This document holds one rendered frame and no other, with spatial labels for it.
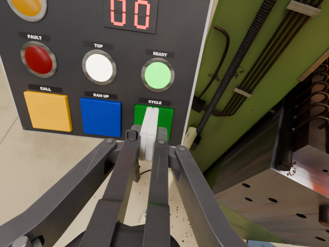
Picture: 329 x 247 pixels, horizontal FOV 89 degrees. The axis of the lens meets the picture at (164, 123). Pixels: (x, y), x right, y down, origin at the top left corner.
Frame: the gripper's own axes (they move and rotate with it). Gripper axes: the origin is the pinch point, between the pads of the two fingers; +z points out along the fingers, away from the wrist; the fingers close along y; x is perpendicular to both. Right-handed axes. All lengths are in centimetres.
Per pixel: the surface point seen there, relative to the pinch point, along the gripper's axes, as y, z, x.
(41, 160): -81, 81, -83
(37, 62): -20.2, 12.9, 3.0
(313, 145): 36.4, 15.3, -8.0
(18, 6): -21.2, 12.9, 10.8
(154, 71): -0.6, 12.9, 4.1
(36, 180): -78, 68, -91
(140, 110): -2.6, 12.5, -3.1
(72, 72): -14.9, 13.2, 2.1
